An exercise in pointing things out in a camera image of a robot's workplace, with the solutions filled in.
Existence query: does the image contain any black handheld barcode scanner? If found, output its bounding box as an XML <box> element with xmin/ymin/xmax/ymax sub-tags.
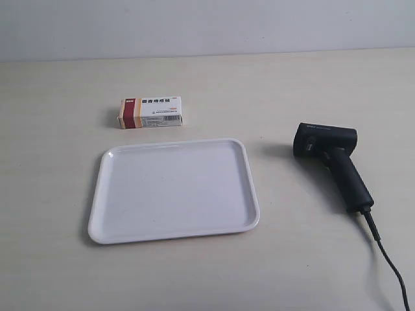
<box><xmin>293</xmin><ymin>122</ymin><xmax>374</xmax><ymax>214</ymax></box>

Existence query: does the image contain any black scanner cable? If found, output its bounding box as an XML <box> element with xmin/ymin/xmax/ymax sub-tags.
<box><xmin>362</xmin><ymin>209</ymin><xmax>412</xmax><ymax>311</ymax></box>

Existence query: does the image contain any white red medicine box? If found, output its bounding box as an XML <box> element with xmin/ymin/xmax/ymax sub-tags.
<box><xmin>118</xmin><ymin>96</ymin><xmax>183</xmax><ymax>130</ymax></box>

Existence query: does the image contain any white plastic tray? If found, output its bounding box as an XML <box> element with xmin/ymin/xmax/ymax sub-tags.
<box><xmin>88</xmin><ymin>138</ymin><xmax>260</xmax><ymax>245</ymax></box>

